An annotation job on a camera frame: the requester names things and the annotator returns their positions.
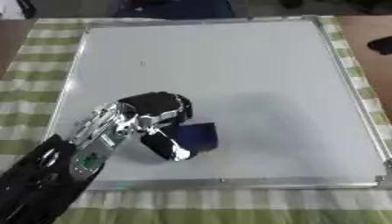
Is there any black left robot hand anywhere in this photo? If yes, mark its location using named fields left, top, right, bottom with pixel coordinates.
left=116, top=91, right=201, bottom=162

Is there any blue whiteboard eraser brush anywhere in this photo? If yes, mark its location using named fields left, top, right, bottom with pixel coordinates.
left=174, top=122, right=221, bottom=153

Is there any person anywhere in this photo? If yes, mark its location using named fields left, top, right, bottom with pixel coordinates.
left=111, top=0, right=236, bottom=20

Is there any dark object with white panel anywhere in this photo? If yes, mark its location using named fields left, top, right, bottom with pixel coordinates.
left=0, top=0, right=39, bottom=20

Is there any black object on table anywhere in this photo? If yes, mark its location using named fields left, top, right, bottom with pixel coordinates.
left=366, top=35, right=392, bottom=56

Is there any white whiteboard with metal frame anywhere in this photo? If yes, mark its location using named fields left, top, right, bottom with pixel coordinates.
left=43, top=16, right=392, bottom=191

